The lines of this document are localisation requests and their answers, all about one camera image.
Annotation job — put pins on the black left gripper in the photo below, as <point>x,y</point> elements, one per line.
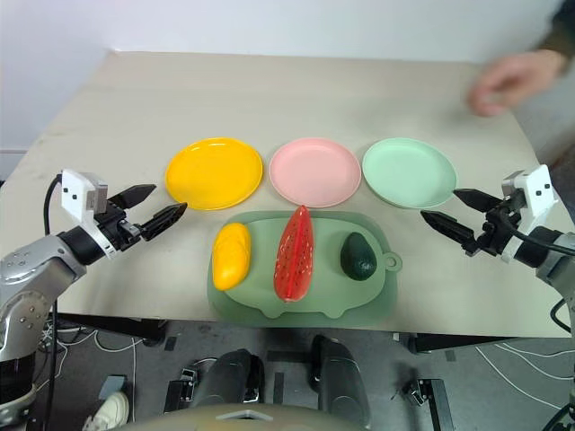
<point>117,229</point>

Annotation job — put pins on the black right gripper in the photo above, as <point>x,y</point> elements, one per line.
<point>496,229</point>

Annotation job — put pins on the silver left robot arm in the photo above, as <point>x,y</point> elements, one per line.
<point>31,269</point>

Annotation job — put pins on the dark olive sleeve forearm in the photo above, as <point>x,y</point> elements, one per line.
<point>561,31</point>

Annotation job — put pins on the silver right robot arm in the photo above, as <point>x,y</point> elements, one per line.
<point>554,258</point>

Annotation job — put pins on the light green plastic plate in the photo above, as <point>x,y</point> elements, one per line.
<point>409,173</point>

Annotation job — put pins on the yellow plastic plate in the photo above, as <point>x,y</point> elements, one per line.
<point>214,174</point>

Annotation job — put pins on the pink plastic plate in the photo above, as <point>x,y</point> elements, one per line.
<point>315,173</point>

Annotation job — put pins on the bare person hand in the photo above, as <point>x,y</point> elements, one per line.
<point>512,81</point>

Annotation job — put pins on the yellow toy mango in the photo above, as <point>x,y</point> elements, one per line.
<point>231,256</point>

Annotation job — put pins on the dark green toy avocado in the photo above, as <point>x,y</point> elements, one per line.
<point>358,257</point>

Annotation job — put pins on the green silicone tray mat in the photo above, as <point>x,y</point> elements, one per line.
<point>265,296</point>

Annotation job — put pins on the red toy watermelon slice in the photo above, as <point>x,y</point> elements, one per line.
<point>295,256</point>

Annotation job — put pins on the black metal stand foot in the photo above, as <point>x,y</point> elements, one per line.
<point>431,399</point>
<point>179,390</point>

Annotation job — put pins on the dark rounded robot leg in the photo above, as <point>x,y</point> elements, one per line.
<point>341,377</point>
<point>229,377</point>

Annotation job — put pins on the white sneaker shoe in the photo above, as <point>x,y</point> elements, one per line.
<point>110,410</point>

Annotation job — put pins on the olive robot torso top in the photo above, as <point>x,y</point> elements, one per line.
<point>247,419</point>

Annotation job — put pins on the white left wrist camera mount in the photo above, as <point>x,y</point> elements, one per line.
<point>74,190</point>

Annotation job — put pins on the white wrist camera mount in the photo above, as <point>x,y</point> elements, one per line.
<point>539,190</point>
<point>74,190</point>

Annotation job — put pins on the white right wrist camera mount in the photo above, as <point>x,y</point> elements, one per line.
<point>539,190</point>

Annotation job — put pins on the black table frame bar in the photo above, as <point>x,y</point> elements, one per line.
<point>117,328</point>

